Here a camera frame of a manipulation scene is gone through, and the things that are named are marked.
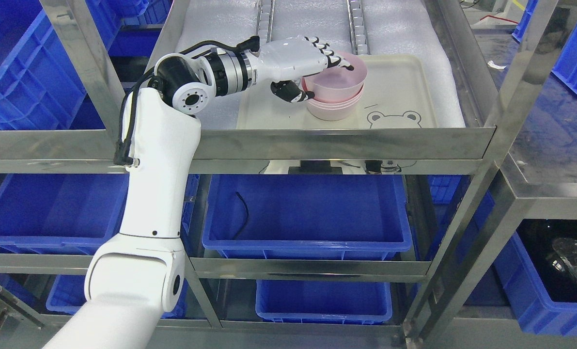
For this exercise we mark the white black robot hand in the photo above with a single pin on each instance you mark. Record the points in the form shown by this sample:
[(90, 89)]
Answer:
[(283, 61)]

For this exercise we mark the pink ikea bowl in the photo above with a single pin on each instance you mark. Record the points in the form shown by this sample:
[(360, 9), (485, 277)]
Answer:
[(337, 84)]

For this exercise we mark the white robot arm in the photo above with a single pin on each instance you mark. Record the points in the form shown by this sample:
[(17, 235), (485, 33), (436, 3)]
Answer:
[(137, 275)]

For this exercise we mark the blue bin centre shelf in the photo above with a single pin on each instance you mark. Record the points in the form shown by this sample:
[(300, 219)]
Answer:
[(307, 217)]

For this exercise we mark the blue bin shelf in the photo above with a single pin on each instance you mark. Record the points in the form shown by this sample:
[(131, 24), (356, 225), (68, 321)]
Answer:
[(60, 213), (307, 217)]

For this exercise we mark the blue bin left shelf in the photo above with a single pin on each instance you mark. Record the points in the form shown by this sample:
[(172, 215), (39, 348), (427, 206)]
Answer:
[(60, 213)]

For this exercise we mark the stacked pink bowls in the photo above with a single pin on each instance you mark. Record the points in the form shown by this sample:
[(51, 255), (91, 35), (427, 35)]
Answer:
[(338, 111)]

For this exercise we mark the cream bear tray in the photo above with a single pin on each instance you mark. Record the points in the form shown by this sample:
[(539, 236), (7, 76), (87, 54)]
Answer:
[(395, 95)]

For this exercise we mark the blue bin bottom centre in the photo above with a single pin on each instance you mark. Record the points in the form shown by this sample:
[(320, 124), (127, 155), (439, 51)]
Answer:
[(347, 303)]

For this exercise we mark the large blue crate upper left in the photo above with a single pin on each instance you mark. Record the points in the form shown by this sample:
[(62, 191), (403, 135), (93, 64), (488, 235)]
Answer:
[(39, 87)]

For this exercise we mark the blue bin right with helmet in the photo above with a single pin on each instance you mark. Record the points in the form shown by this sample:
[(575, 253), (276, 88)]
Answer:
[(541, 291)]

